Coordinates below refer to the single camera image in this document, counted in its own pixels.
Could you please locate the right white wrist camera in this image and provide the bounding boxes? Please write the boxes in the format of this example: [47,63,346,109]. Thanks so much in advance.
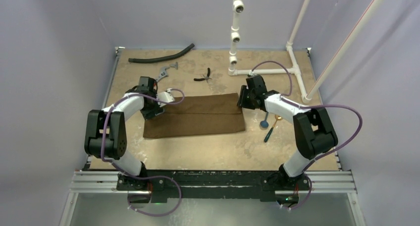
[247,70,261,78]

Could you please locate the aluminium frame rail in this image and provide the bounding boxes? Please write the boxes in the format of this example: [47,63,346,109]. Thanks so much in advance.
[61,49,365,226]

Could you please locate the blue spoon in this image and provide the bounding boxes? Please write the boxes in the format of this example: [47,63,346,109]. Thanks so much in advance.
[260,113,269,129]

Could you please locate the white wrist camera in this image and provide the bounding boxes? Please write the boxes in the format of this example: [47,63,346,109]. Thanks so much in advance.
[157,89,175,108]
[247,70,261,78]

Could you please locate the red handled adjustable wrench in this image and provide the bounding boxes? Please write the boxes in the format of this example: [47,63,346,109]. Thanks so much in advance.
[156,62,178,83]

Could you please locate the black rubber hose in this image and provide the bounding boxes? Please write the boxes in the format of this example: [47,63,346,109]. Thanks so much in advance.
[128,43,196,64]

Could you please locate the black pliers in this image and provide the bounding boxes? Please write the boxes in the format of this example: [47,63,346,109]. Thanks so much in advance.
[193,67,211,82]

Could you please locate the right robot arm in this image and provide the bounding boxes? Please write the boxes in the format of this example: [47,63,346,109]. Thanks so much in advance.
[238,75,338,190]

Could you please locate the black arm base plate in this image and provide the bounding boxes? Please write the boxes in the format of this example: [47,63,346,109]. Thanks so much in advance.
[116,169,310,203]

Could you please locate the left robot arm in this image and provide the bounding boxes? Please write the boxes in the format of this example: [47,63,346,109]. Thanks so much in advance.
[84,76,175,191]

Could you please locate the brown cloth napkin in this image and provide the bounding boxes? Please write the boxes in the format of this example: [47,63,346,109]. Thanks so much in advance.
[143,93,246,139]

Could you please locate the white PVC pipe frame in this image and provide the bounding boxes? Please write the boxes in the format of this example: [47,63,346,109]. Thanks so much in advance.
[227,0,393,104]

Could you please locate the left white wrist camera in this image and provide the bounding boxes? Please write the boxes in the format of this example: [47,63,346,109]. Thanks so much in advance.
[157,89,175,108]

